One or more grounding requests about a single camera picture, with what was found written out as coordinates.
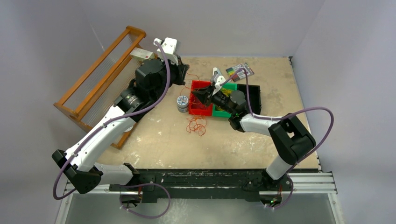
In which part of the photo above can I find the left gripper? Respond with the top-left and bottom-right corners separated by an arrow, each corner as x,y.
151,55 -> 189,102

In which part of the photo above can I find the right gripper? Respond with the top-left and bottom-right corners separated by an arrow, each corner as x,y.
191,84 -> 235,115

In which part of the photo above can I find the orange thin cable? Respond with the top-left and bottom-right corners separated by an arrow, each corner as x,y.
181,63 -> 214,137

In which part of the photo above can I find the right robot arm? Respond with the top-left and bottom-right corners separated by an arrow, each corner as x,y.
192,85 -> 316,190

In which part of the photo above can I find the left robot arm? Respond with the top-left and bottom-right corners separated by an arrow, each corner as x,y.
52,57 -> 190,194

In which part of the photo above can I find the green plastic bin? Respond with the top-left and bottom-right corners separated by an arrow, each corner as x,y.
212,83 -> 237,118

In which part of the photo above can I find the red plastic bin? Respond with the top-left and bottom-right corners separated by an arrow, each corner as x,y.
188,80 -> 213,116

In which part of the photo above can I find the small blue stapler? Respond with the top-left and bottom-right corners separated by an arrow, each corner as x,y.
211,67 -> 222,82

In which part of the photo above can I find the blue white round tin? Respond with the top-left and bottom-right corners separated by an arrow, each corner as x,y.
176,95 -> 189,112

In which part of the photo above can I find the marker pen pack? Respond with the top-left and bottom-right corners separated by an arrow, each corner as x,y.
226,63 -> 255,82

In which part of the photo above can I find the black plastic bin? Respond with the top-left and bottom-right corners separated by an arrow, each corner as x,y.
237,84 -> 262,115

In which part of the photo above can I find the white red box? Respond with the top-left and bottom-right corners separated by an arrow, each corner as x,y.
130,48 -> 156,62

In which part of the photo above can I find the wooden rack shelf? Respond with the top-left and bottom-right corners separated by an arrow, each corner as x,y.
54,26 -> 146,132

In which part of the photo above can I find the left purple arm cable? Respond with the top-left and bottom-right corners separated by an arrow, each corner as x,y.
52,42 -> 171,200

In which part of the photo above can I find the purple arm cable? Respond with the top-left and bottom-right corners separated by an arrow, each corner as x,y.
222,68 -> 335,174
52,42 -> 171,200

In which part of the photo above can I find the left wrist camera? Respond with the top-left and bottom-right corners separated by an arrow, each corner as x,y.
153,37 -> 180,65

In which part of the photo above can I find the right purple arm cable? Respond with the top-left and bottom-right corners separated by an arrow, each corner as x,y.
222,68 -> 335,174

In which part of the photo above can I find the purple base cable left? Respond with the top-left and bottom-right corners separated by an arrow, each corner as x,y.
119,182 -> 172,219

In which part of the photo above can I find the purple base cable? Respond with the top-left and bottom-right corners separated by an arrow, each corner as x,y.
119,182 -> 172,219
263,175 -> 295,211

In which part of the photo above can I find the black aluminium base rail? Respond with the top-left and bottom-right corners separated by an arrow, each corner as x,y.
63,168 -> 338,205

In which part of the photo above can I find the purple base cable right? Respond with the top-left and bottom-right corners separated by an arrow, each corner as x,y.
263,175 -> 295,211

